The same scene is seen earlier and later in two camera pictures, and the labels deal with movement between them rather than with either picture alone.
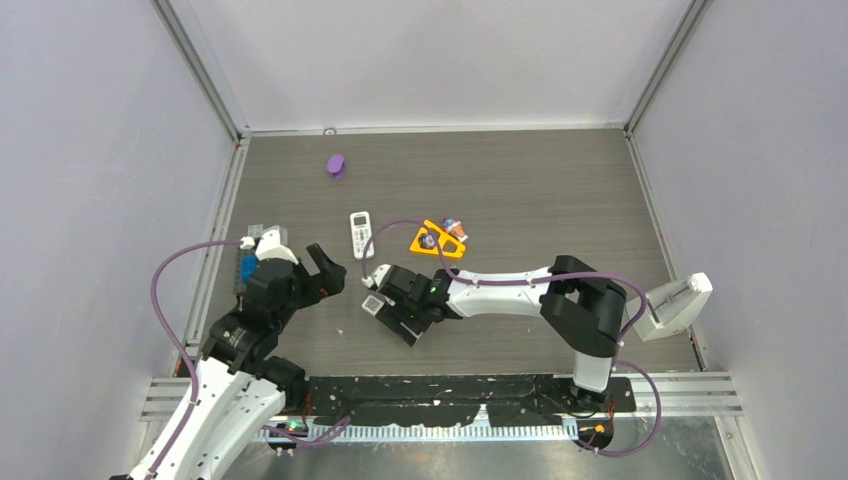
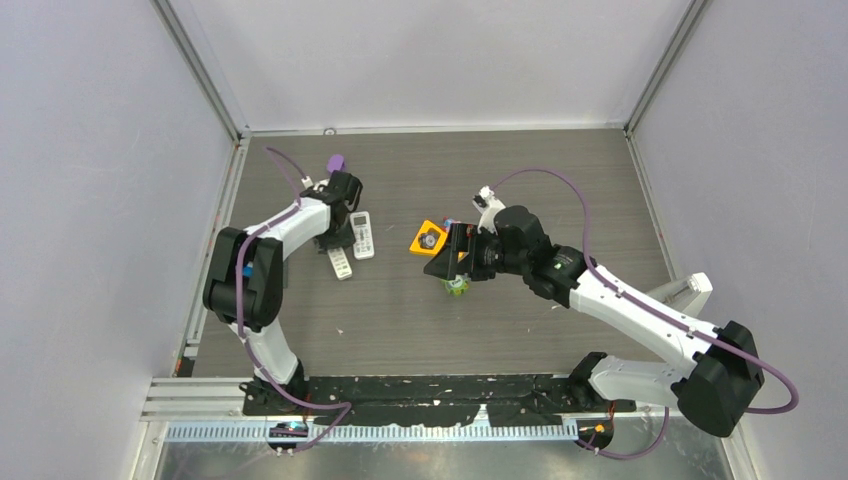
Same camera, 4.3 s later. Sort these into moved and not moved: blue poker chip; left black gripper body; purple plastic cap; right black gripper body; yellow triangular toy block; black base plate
Moved: left black gripper body; right black gripper body
Not moved: black base plate; yellow triangular toy block; purple plastic cap; blue poker chip
